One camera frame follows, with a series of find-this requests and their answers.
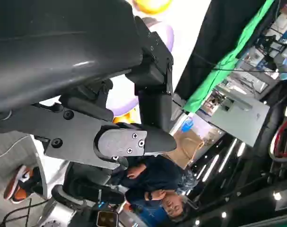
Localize green cloth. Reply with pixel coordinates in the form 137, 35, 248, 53
183, 0, 276, 114

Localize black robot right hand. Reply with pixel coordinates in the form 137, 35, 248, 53
62, 162, 125, 205

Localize red hose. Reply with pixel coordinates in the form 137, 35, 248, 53
268, 115, 287, 162

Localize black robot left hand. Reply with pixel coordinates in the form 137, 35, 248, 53
0, 0, 177, 170

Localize person's foot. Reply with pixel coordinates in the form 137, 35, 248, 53
3, 165, 34, 201
10, 166, 44, 204

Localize lilac plate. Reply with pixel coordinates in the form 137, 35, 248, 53
107, 16, 175, 118

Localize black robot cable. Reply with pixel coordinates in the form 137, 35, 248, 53
1, 197, 35, 227

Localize black cloth backdrop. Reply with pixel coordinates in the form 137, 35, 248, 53
175, 0, 274, 100

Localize brown cardboard box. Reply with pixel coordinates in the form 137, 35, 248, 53
166, 131, 206, 169

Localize person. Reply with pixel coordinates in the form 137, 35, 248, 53
119, 156, 189, 224

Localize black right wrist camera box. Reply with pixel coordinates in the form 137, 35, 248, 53
95, 209, 120, 227

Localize grey flat panel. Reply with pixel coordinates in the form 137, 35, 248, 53
210, 94, 271, 148

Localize orange white toy bread roll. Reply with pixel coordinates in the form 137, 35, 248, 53
131, 0, 172, 15
112, 107, 140, 125

